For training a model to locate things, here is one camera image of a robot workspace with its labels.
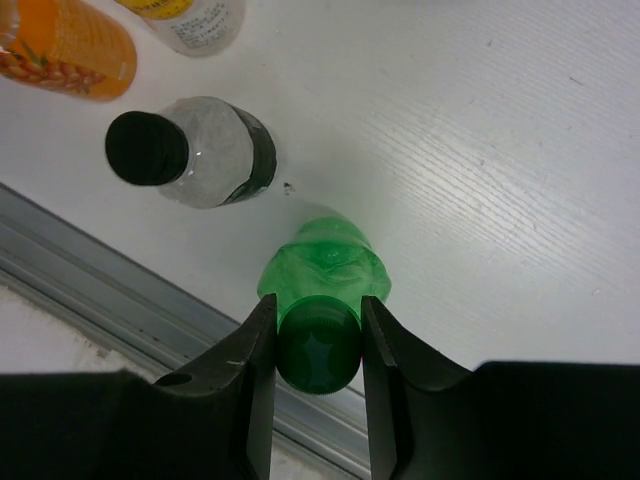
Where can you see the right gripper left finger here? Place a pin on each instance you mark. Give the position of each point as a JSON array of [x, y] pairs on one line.
[[210, 419]]

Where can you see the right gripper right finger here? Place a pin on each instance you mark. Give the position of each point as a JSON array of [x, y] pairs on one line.
[[430, 418]]

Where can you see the green plastic bottle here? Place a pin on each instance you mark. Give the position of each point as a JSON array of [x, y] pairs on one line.
[[319, 279]]

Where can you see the clear bottle black cap left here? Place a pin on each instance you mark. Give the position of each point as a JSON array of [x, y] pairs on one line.
[[200, 151]]

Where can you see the clear bottle yellow cap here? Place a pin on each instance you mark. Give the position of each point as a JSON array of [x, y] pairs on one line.
[[200, 28]]

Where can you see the aluminium table frame rail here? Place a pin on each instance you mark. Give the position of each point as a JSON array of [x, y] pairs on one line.
[[115, 301]]

